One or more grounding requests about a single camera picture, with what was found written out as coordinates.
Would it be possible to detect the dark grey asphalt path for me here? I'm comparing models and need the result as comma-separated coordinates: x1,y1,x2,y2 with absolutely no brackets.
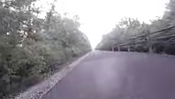
4,37,175,99

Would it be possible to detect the wooden rail fence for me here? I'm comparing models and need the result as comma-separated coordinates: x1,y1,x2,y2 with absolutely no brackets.
106,21,175,62

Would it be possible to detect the row of trees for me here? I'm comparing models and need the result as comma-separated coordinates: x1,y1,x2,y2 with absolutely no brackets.
0,0,100,99
87,0,175,73

